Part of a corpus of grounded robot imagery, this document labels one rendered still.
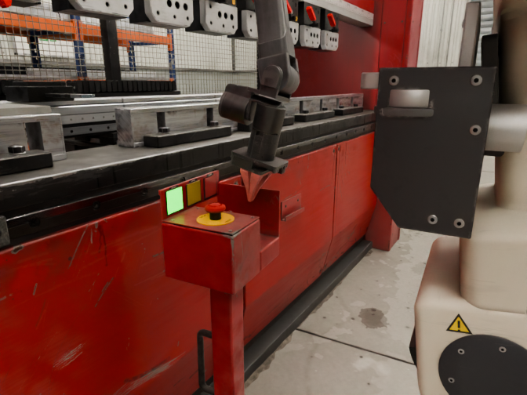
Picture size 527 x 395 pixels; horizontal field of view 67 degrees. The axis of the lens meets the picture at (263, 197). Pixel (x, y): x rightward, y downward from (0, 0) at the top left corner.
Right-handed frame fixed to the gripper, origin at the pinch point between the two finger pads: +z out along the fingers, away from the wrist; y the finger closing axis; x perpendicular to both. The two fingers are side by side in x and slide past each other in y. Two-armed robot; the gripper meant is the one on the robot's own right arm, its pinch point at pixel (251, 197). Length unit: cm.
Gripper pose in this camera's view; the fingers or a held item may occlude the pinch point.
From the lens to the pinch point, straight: 82.7
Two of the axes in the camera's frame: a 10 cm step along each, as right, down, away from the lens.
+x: -4.5, 2.6, -8.6
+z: -2.1, 9.0, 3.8
